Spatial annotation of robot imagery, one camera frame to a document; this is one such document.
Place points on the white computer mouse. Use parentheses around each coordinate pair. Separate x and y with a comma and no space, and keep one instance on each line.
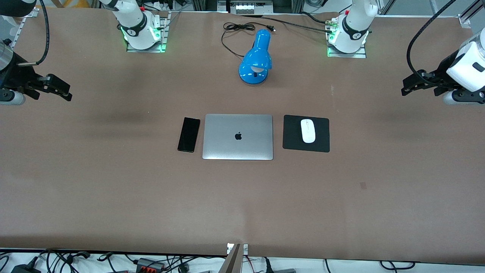
(308,131)

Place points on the black smartphone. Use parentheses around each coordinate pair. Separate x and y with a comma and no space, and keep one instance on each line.
(188,135)

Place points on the perforated aluminium strip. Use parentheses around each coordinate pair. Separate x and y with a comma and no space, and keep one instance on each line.
(17,34)

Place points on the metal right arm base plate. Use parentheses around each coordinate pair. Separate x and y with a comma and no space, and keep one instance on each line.
(163,34)

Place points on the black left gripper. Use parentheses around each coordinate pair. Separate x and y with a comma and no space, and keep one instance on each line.
(440,72)

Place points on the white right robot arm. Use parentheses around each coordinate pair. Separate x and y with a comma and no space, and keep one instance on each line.
(132,19)

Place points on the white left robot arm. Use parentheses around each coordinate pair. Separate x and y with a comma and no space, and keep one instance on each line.
(356,22)

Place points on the white power strip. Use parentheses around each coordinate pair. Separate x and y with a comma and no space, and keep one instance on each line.
(250,7)

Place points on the tapered grey metal post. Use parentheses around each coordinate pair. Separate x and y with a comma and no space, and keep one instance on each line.
(232,263)

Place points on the aluminium frame posts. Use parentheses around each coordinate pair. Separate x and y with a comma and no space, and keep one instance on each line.
(208,4)

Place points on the black mouse pad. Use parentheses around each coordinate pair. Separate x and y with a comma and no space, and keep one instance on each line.
(291,144)

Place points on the blue desk lamp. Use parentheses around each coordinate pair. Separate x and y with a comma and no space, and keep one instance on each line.
(257,57)

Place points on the silver laptop with apple logo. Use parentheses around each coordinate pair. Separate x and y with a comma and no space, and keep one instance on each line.
(237,146)

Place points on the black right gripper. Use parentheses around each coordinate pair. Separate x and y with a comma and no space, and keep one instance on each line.
(14,74)

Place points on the black power adapter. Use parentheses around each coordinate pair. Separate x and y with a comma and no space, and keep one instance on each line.
(26,269)

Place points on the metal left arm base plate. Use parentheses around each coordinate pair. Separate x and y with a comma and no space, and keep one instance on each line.
(360,55)

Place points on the grey connector box red plugs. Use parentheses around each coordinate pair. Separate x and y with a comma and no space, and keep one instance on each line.
(149,264)

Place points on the aluminium corner bracket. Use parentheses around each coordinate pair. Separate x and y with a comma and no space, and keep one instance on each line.
(465,21)
(32,13)

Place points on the small metal table bracket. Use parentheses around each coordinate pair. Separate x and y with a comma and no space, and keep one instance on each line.
(245,248)

